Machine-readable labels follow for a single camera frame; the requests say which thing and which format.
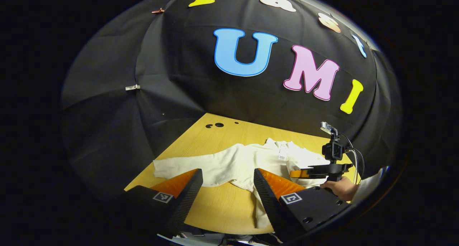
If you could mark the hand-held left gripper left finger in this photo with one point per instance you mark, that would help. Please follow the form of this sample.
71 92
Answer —
186 203

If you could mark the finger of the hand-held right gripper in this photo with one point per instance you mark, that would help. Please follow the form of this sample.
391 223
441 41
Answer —
315 171

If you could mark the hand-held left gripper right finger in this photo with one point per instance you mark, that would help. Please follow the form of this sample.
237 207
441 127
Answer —
272 210

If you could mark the cream white sweatshirt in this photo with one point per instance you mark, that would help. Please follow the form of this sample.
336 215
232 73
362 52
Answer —
233 163

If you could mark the white paper hang tag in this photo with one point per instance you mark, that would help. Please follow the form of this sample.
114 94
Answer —
283 155

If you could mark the black backdrop cloth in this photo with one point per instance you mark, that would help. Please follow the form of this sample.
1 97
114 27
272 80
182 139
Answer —
179 77

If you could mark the silver backdrop clip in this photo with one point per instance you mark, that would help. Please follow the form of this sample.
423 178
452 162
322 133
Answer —
132 87

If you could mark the red backdrop clip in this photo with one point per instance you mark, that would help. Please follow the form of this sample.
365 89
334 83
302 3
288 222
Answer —
157 11

